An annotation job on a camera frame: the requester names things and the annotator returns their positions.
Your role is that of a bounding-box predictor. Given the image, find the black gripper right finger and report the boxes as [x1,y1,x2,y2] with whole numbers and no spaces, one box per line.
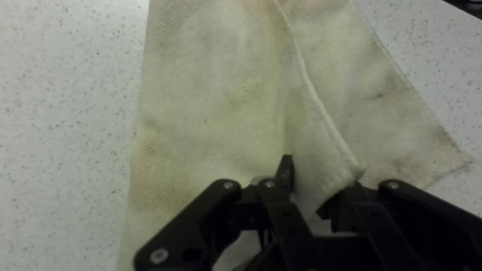
[317,180,482,271]

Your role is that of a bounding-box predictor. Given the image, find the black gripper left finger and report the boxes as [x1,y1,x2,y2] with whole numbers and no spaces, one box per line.
[133,154,323,271]

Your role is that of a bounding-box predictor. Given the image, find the white stained towel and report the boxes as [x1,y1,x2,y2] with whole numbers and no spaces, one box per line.
[116,0,475,271]

